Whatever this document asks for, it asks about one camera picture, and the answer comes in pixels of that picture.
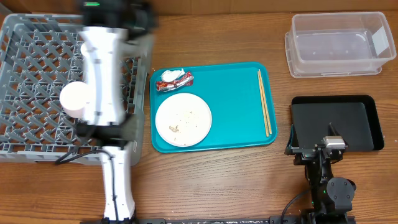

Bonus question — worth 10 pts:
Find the grey ceramic bowl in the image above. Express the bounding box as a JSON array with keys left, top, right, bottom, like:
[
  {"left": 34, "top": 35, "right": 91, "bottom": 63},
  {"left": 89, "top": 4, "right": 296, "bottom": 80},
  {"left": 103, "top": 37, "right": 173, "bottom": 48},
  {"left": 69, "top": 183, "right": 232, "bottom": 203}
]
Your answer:
[{"left": 121, "top": 34, "right": 155, "bottom": 58}]

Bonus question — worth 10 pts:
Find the black rectangular tray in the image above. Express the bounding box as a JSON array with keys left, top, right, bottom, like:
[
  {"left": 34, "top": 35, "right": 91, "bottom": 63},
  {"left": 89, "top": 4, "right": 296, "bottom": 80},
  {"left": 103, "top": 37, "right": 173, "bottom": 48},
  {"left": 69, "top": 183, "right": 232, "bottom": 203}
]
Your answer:
[{"left": 290, "top": 95, "right": 384, "bottom": 152}]

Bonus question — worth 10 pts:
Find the pink cup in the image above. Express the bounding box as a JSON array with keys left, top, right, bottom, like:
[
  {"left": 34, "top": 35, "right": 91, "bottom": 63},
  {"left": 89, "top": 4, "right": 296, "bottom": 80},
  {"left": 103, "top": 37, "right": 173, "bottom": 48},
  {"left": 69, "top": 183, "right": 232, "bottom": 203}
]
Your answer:
[{"left": 60, "top": 81, "right": 93, "bottom": 119}]

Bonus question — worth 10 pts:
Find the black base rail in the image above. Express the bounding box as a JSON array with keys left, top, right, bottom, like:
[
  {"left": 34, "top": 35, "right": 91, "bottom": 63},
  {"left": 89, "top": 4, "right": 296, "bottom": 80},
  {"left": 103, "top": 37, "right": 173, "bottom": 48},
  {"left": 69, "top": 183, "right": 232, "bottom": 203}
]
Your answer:
[{"left": 80, "top": 216, "right": 356, "bottom": 224}]

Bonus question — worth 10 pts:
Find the white tissue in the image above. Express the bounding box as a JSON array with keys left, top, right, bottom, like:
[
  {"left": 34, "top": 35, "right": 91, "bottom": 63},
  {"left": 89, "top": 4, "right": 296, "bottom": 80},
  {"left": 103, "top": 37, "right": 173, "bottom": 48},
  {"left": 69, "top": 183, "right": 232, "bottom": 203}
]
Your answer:
[{"left": 161, "top": 69, "right": 185, "bottom": 83}]

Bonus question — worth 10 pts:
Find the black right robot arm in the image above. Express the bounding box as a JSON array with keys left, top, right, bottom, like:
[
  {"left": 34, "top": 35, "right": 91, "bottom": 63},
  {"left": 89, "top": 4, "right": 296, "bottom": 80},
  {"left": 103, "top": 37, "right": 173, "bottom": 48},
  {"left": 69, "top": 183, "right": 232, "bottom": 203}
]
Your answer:
[{"left": 280, "top": 124, "right": 356, "bottom": 224}]

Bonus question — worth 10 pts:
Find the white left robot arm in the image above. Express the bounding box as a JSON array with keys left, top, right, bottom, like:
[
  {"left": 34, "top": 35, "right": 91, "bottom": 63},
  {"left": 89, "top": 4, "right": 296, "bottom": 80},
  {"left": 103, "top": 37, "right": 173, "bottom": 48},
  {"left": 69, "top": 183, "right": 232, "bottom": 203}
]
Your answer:
[{"left": 76, "top": 1, "right": 157, "bottom": 223}]

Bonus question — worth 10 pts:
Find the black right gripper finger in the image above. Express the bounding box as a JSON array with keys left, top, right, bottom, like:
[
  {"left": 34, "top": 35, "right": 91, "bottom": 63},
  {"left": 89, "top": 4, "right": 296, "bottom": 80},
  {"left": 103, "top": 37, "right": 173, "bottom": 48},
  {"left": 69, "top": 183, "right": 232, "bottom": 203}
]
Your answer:
[
  {"left": 328, "top": 123, "right": 340, "bottom": 136},
  {"left": 287, "top": 125, "right": 299, "bottom": 149}
]

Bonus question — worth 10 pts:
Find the grey plastic dishwasher rack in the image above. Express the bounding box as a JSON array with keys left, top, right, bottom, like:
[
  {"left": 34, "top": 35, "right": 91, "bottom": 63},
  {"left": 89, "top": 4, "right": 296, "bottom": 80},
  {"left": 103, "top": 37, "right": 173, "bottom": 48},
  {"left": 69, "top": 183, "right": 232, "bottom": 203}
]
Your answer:
[{"left": 0, "top": 13, "right": 153, "bottom": 167}]

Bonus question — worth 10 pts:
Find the teal plastic serving tray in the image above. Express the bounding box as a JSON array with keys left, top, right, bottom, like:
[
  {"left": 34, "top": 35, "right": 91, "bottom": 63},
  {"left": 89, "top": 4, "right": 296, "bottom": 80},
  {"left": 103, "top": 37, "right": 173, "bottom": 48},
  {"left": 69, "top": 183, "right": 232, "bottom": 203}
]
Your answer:
[{"left": 149, "top": 62, "right": 278, "bottom": 153}]

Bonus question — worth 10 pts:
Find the wooden chopstick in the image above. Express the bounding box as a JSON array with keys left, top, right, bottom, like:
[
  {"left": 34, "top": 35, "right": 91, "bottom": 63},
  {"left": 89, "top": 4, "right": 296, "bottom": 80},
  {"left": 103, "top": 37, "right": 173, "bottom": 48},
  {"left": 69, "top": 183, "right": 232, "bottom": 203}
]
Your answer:
[
  {"left": 257, "top": 69, "right": 270, "bottom": 138},
  {"left": 257, "top": 69, "right": 272, "bottom": 137}
]

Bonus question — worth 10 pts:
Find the red snack wrapper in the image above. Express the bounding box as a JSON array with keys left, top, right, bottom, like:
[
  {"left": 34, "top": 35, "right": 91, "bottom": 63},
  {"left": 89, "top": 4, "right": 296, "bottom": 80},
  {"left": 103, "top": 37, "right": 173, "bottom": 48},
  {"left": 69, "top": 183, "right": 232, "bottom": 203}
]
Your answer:
[{"left": 155, "top": 72, "right": 194, "bottom": 92}]

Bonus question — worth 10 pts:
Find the white cup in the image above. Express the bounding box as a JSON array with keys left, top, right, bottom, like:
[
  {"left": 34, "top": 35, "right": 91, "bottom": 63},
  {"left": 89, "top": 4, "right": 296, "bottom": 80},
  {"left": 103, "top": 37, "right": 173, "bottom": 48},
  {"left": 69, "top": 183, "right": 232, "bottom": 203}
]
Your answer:
[{"left": 80, "top": 42, "right": 90, "bottom": 57}]

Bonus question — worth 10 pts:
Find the white round plate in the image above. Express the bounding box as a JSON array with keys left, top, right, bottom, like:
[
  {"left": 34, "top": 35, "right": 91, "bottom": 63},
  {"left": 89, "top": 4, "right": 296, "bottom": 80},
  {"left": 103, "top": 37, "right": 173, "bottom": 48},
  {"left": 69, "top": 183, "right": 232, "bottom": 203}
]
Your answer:
[{"left": 155, "top": 93, "right": 212, "bottom": 147}]

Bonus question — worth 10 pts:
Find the clear plastic storage bin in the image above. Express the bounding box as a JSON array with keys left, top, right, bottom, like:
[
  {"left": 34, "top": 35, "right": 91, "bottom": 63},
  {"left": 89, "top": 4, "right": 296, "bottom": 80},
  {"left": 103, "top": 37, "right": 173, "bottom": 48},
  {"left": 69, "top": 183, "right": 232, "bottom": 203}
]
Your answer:
[{"left": 285, "top": 12, "right": 397, "bottom": 78}]

